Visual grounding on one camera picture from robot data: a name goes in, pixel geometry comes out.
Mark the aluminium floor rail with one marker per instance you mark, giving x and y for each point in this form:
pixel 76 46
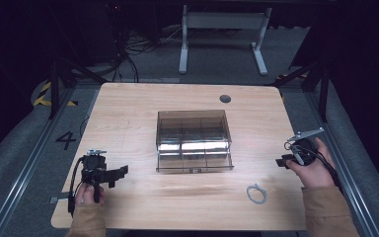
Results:
pixel 29 164
pixel 345 171

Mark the smoked clear compartment drawer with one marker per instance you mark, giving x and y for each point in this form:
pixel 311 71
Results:
pixel 194 161

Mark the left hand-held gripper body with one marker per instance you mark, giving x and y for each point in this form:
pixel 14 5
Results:
pixel 93 166

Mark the white metal desk frame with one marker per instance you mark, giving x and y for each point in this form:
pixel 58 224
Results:
pixel 223 20

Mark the person's right hand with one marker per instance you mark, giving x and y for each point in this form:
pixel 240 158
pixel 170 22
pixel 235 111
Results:
pixel 316 173

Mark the dark round table grommet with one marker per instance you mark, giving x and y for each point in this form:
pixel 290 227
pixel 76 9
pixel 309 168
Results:
pixel 225 98

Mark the black metal stand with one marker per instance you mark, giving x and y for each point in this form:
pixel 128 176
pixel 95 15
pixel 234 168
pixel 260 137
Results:
pixel 54 92
pixel 323 95

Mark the small metal table bracket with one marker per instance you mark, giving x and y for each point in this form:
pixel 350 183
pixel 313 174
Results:
pixel 58 199

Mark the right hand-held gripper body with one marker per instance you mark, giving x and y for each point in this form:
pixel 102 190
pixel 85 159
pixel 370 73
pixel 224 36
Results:
pixel 304 149

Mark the person's left hand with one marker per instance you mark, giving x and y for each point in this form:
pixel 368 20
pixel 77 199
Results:
pixel 86 196

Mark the smoked clear drawer organizer case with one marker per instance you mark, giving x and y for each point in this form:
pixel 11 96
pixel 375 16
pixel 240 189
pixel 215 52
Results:
pixel 190 117

